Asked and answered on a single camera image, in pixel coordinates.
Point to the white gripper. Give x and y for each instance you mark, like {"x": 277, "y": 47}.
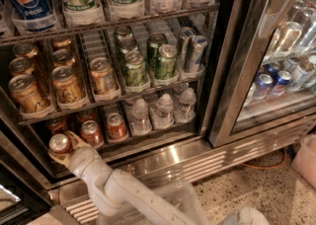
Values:
{"x": 80, "y": 160}

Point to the red coke can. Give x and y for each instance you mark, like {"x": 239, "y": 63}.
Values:
{"x": 85, "y": 115}
{"x": 57, "y": 124}
{"x": 60, "y": 143}
{"x": 116, "y": 127}
{"x": 91, "y": 132}

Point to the gold can column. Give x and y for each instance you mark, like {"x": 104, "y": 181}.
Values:
{"x": 66, "y": 84}
{"x": 103, "y": 76}
{"x": 63, "y": 57}
{"x": 61, "y": 42}

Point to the gold can front left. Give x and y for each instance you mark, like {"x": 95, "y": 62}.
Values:
{"x": 28, "y": 94}

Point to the gold can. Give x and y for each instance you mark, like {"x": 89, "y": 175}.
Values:
{"x": 27, "y": 49}
{"x": 28, "y": 94}
{"x": 21, "y": 65}

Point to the gold can middle left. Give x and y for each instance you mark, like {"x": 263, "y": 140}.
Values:
{"x": 21, "y": 65}

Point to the green can front left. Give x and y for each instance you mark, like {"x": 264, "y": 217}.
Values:
{"x": 135, "y": 69}

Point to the green can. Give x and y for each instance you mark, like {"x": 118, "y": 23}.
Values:
{"x": 126, "y": 45}
{"x": 154, "y": 41}
{"x": 135, "y": 69}
{"x": 166, "y": 62}
{"x": 122, "y": 32}

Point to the gold can back left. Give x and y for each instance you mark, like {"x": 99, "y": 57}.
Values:
{"x": 27, "y": 49}

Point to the green can middle left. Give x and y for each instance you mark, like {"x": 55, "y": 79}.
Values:
{"x": 126, "y": 45}

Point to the green can front right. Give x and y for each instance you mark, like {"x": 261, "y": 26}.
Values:
{"x": 166, "y": 62}

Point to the green can back left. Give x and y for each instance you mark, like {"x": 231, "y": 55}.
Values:
{"x": 122, "y": 32}

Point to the green can back right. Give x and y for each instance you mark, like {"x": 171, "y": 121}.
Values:
{"x": 154, "y": 41}

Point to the slim silver blue can back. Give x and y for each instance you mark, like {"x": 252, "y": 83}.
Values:
{"x": 185, "y": 36}

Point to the slim silver blue can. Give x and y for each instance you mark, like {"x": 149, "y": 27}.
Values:
{"x": 196, "y": 54}
{"x": 185, "y": 36}

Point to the slim silver blue can front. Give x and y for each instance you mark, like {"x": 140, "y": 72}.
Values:
{"x": 196, "y": 54}

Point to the blue pepsi can left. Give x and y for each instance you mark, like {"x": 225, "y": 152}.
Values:
{"x": 263, "y": 83}

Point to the blue pepsi can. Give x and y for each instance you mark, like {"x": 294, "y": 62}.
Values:
{"x": 263, "y": 83}
{"x": 272, "y": 68}
{"x": 283, "y": 78}

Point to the glass fridge door right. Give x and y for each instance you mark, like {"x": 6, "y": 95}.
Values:
{"x": 239, "y": 49}

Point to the blue pepsi can back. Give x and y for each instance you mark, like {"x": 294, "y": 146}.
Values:
{"x": 272, "y": 68}

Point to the blue pepsi can right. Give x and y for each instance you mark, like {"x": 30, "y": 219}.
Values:
{"x": 283, "y": 78}

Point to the water bottle left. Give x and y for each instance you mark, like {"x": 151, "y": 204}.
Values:
{"x": 140, "y": 121}

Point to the water bottle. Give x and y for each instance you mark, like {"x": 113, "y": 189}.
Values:
{"x": 162, "y": 113}
{"x": 140, "y": 121}
{"x": 185, "y": 110}

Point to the water bottle middle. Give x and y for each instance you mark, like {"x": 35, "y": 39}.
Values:
{"x": 162, "y": 113}

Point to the clear plastic bin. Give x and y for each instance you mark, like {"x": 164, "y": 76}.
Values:
{"x": 179, "y": 193}

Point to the water bottle right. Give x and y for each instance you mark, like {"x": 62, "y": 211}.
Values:
{"x": 185, "y": 110}

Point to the pink plastic container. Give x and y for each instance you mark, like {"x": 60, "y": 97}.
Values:
{"x": 305, "y": 160}

